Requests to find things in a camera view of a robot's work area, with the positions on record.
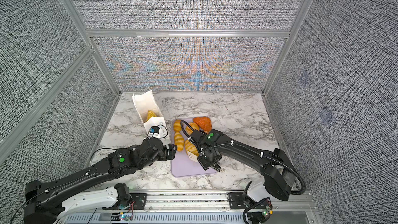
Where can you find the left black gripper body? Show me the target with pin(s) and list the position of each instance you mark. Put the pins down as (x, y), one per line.
(163, 155)

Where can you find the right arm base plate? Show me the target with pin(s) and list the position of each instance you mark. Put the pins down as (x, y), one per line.
(239, 200)

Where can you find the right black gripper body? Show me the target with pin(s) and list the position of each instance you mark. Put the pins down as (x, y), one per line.
(205, 160)

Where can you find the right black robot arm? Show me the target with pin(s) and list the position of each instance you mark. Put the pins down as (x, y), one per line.
(279, 178)

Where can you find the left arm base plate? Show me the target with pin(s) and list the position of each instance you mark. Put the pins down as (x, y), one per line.
(136, 201)

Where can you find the croissant centre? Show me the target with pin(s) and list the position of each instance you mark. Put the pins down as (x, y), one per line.
(189, 147)

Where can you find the small round croissant top left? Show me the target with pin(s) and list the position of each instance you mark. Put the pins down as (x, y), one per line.
(177, 126)

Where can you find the reddish brown triangular bread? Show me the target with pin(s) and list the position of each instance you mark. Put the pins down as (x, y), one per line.
(204, 123)

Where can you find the lavender plastic tray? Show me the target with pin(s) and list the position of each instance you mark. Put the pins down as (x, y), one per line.
(182, 166)

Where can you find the round flaky bun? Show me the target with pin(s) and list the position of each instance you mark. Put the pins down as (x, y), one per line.
(191, 127)

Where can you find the croissant left middle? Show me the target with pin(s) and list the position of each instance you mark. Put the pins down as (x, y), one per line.
(179, 141)

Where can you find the aluminium front rail frame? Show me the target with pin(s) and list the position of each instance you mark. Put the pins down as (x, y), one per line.
(200, 207)

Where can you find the large croissant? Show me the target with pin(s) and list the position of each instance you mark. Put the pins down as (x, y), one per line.
(150, 114)

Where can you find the white paper gift bag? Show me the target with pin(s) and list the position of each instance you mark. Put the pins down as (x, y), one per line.
(145, 102)

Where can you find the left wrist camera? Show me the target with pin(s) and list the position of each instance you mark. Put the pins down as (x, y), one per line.
(159, 131)

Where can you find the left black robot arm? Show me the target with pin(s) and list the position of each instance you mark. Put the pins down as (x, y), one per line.
(44, 200)

